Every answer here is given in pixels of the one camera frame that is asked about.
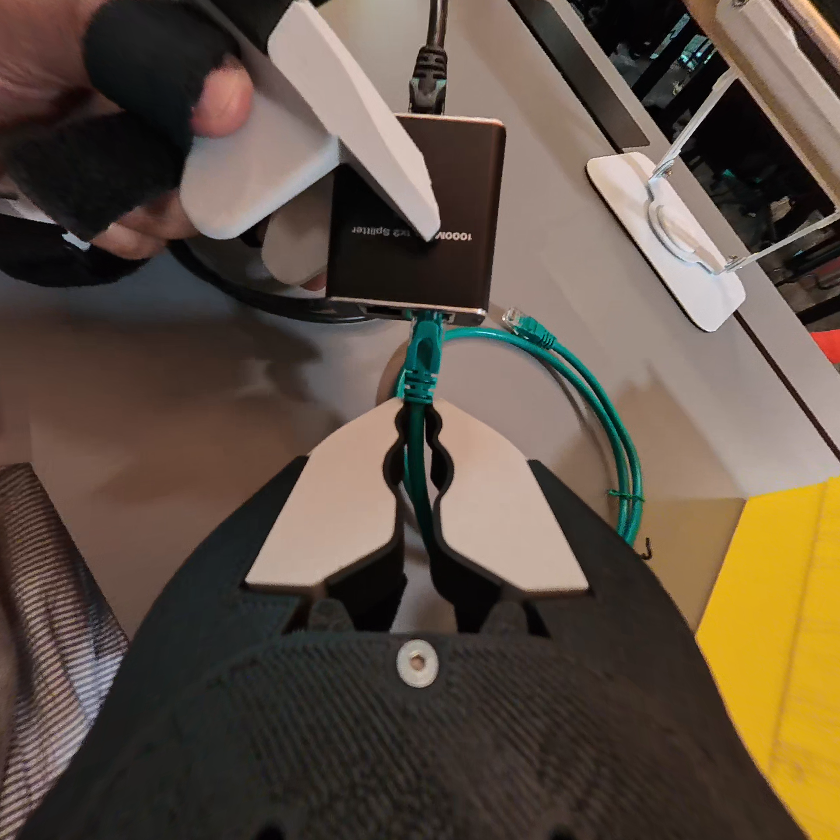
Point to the silver laptop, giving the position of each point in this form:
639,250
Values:
761,46

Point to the black board with brown edge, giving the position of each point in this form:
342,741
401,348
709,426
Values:
701,12

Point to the person's left hand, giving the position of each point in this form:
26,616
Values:
39,65

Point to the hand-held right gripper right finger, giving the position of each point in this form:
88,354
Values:
505,512

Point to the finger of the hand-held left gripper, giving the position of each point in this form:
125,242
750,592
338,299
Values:
295,253
354,111

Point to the black network splitter box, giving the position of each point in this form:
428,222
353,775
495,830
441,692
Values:
453,197

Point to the yellow plastic bin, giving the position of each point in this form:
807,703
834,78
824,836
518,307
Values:
774,656

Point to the black desk mat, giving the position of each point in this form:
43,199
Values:
577,79

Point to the grey striped cloth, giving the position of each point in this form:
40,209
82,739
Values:
46,590

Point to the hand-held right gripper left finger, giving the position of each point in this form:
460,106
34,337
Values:
328,512

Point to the black twist tie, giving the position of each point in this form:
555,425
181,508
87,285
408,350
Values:
648,550

